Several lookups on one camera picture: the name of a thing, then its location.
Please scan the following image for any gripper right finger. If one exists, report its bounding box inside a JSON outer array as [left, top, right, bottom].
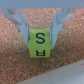
[[48, 7, 78, 47]]

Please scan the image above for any yellow block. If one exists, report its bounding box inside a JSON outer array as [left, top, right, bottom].
[[27, 28, 54, 59]]

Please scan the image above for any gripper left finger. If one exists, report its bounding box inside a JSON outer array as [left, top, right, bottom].
[[1, 8, 32, 47]]

